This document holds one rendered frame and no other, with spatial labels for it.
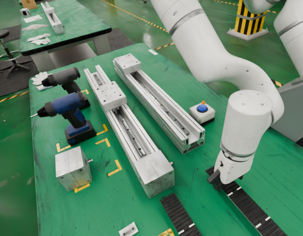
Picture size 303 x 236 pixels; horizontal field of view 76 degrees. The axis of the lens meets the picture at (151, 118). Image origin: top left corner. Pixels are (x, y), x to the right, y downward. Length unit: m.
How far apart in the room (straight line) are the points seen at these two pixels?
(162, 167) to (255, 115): 0.33
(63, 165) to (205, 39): 0.58
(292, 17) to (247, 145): 0.54
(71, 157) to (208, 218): 0.49
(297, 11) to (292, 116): 0.35
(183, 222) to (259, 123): 0.34
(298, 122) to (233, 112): 0.46
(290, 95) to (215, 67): 0.44
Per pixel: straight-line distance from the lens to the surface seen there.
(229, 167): 0.54
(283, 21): 0.89
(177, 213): 0.63
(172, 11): 0.48
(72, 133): 0.88
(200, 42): 0.45
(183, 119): 0.80
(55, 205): 0.79
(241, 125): 0.44
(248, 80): 0.52
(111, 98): 0.89
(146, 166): 0.63
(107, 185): 0.74
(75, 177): 0.74
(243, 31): 3.96
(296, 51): 0.89
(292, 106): 0.84
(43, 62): 2.38
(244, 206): 0.66
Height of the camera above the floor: 1.40
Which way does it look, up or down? 42 degrees down
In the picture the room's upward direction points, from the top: 9 degrees counter-clockwise
